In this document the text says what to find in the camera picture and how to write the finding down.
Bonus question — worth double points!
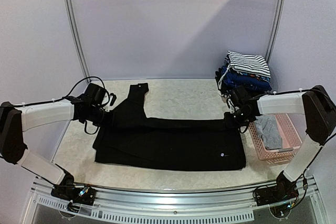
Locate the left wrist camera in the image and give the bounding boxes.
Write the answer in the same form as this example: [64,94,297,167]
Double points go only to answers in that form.
[104,93,117,112]

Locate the blue orange patterned shorts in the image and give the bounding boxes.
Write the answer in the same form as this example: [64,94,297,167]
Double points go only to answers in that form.
[226,68,270,82]

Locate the left aluminium corner post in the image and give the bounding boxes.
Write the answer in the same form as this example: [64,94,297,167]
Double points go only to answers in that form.
[64,0,91,83]

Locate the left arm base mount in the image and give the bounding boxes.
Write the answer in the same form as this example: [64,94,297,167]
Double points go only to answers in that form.
[51,172,97,206]

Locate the black printed folded garment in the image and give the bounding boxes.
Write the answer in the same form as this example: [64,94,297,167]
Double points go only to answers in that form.
[215,67,265,97]

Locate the aluminium corner post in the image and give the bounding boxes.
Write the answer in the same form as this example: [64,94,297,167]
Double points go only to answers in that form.
[64,0,91,83]
[265,0,285,63]

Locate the aluminium front rail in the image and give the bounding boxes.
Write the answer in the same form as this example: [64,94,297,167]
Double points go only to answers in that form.
[23,177,328,223]

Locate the grey garment in basket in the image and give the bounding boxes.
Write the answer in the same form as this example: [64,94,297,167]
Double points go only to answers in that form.
[255,115,283,150]

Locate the right aluminium corner post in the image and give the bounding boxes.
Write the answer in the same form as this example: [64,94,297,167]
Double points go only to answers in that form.
[265,0,285,63]

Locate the black white striped shirt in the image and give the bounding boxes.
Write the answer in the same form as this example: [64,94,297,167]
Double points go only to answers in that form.
[226,51,271,78]

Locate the pink plastic laundry basket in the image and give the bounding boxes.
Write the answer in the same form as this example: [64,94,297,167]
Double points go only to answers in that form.
[249,114,302,163]

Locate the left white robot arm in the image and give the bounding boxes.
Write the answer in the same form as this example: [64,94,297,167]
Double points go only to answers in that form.
[1,83,117,200]

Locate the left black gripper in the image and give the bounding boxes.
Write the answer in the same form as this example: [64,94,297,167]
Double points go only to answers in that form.
[85,105,118,128]

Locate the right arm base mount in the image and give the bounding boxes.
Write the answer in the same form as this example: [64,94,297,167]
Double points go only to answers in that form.
[253,171,308,206]

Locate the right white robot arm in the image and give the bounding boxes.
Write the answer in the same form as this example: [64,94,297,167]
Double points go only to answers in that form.
[224,85,335,201]

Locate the dark blue folded garment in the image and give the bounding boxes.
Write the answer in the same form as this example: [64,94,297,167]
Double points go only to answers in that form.
[222,69,272,91]

